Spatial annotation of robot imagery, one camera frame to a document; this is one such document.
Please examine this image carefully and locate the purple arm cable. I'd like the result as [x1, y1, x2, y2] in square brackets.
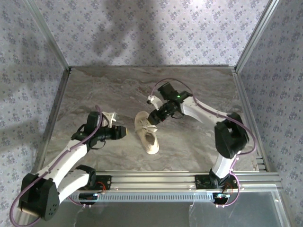
[150, 78, 258, 209]
[10, 105, 107, 225]

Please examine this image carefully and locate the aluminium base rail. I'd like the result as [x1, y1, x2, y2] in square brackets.
[26, 171, 282, 192]

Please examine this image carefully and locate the beige sneaker shoe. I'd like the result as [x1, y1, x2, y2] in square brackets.
[134, 111, 160, 155]

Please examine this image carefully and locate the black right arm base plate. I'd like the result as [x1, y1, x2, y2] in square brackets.
[195, 175, 239, 190]

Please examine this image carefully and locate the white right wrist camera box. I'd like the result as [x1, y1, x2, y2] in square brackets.
[146, 95, 162, 111]

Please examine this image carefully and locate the aluminium frame post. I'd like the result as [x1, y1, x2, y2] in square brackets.
[234, 0, 285, 71]
[23, 0, 72, 71]

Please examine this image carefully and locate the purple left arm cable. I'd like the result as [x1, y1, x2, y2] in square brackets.
[10, 105, 107, 225]

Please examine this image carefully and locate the grey slotted cable duct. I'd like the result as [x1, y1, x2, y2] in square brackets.
[59, 191, 215, 202]

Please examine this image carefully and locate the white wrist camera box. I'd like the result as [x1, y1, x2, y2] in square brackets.
[100, 112, 118, 128]
[146, 95, 162, 111]

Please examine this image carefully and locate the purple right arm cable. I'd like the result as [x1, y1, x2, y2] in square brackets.
[150, 78, 258, 209]

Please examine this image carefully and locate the clear acrylic panel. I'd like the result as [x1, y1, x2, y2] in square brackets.
[23, 192, 292, 227]

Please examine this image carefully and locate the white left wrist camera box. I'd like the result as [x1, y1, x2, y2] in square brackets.
[100, 112, 118, 128]

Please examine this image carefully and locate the aluminium table side rail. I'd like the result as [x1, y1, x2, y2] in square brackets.
[232, 68, 270, 173]
[30, 68, 71, 173]

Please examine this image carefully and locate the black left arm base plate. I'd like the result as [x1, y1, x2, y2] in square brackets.
[78, 175, 112, 191]

